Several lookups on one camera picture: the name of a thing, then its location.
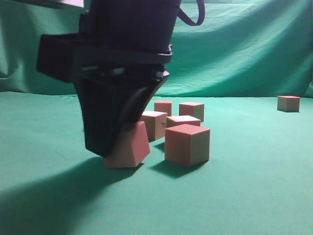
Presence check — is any black camera cable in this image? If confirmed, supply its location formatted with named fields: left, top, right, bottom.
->
left=177, top=0, right=205, bottom=26

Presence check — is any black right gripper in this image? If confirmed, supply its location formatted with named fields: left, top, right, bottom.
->
left=37, top=0, right=180, bottom=158

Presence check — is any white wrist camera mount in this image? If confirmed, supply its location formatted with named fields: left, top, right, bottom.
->
left=56, top=0, right=84, bottom=8

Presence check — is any pink cube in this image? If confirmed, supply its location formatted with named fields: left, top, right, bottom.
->
left=179, top=102, right=204, bottom=122
left=154, top=100, right=172, bottom=116

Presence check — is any pink cube column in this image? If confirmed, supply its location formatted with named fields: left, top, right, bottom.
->
left=164, top=124, right=211, bottom=167
left=277, top=95, right=300, bottom=112
left=105, top=121, right=150, bottom=168
left=140, top=111, right=167, bottom=141
left=166, top=115, right=201, bottom=128

